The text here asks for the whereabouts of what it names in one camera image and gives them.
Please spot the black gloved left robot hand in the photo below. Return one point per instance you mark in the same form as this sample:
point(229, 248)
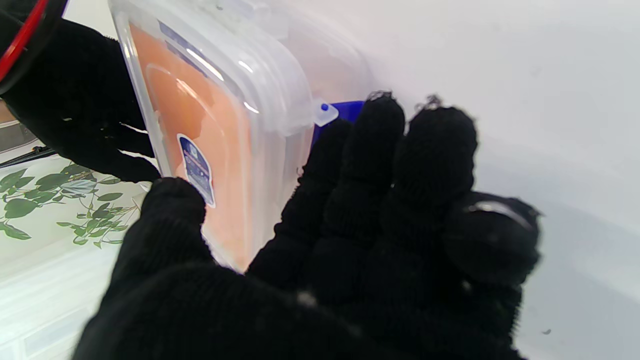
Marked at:
point(375, 260)

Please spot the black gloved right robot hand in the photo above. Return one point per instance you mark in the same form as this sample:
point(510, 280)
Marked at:
point(85, 100)

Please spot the clear lid with orange label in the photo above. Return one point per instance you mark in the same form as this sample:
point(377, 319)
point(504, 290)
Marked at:
point(210, 130)

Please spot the clear container with blue clips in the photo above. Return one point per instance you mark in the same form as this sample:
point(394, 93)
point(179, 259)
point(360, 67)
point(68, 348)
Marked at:
point(345, 112)

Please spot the black equipment piece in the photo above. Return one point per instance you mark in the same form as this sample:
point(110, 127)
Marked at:
point(25, 156)

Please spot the printed room scene backdrop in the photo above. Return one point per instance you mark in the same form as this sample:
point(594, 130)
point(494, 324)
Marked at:
point(50, 240)

